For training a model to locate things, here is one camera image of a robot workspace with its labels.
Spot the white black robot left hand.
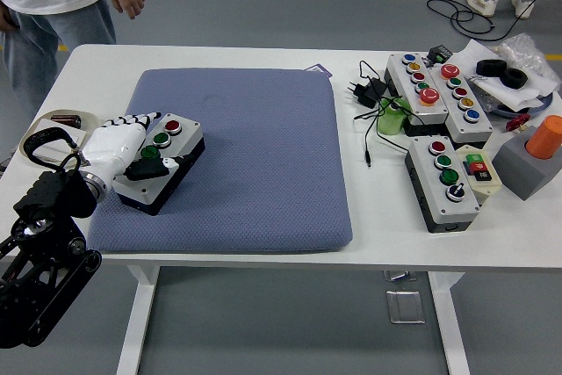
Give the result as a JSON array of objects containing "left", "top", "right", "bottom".
[{"left": 80, "top": 111, "right": 198, "bottom": 183}]

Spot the person's right hand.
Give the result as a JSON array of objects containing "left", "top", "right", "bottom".
[{"left": 0, "top": 4, "right": 19, "bottom": 34}]

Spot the grey four-button control box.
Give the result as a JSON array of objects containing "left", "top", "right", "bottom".
[
  {"left": 112, "top": 112, "right": 205, "bottom": 217},
  {"left": 404, "top": 135, "right": 480, "bottom": 234}
]

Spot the grey five-button emergency-stop box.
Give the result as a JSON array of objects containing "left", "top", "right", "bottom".
[
  {"left": 385, "top": 53, "right": 451, "bottom": 137},
  {"left": 428, "top": 62, "right": 494, "bottom": 144}
]

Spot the white oval tray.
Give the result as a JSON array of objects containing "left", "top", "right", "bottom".
[{"left": 19, "top": 109, "right": 101, "bottom": 165}]

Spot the dark brown small cylinder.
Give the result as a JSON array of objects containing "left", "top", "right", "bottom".
[{"left": 50, "top": 114, "right": 83, "bottom": 128}]

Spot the blue-grey padded mat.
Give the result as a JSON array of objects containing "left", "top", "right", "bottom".
[{"left": 87, "top": 68, "right": 355, "bottom": 255}]

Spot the white table leg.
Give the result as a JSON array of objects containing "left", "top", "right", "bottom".
[
  {"left": 428, "top": 271, "right": 471, "bottom": 375},
  {"left": 116, "top": 265, "right": 162, "bottom": 375}
]

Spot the purple white label card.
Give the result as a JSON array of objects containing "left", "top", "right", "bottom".
[{"left": 304, "top": 62, "right": 334, "bottom": 78}]

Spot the black power adapter plug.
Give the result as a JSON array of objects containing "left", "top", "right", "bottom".
[{"left": 348, "top": 77, "right": 388, "bottom": 109}]

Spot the translucent green cylinder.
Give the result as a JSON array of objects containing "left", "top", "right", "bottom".
[{"left": 377, "top": 97, "right": 412, "bottom": 135}]

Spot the small black terminal module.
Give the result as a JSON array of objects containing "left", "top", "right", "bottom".
[{"left": 426, "top": 44, "right": 454, "bottom": 64}]

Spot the small silver floor plate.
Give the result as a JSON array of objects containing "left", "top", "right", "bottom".
[{"left": 384, "top": 270, "right": 418, "bottom": 283}]

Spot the silver floor socket plate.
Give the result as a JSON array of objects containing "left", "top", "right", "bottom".
[{"left": 385, "top": 290, "right": 426, "bottom": 325}]

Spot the white paper sheet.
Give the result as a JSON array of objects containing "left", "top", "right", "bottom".
[{"left": 447, "top": 39, "right": 561, "bottom": 111}]

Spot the clear bubble wrap bag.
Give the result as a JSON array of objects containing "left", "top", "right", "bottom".
[{"left": 491, "top": 32, "right": 555, "bottom": 82}]

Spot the grey block holder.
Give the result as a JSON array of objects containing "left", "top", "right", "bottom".
[{"left": 491, "top": 124, "right": 561, "bottom": 200}]

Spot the blue-rimmed round disc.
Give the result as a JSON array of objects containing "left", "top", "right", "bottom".
[{"left": 480, "top": 84, "right": 557, "bottom": 120}]

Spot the orange cylinder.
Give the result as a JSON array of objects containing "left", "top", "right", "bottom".
[{"left": 525, "top": 114, "right": 562, "bottom": 160}]

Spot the white wall switch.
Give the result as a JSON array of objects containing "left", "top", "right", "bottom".
[{"left": 30, "top": 118, "right": 87, "bottom": 161}]

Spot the black adapter cord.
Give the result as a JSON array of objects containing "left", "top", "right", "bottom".
[{"left": 353, "top": 60, "right": 412, "bottom": 169}]

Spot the black foam ring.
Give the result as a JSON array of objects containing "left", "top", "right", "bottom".
[
  {"left": 501, "top": 68, "right": 530, "bottom": 89},
  {"left": 476, "top": 58, "right": 507, "bottom": 77}
]

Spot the cream three-key switch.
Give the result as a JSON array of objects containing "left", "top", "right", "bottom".
[{"left": 455, "top": 145, "right": 502, "bottom": 206}]

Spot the red knob handle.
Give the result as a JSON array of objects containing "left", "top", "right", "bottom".
[{"left": 503, "top": 113, "right": 531, "bottom": 133}]

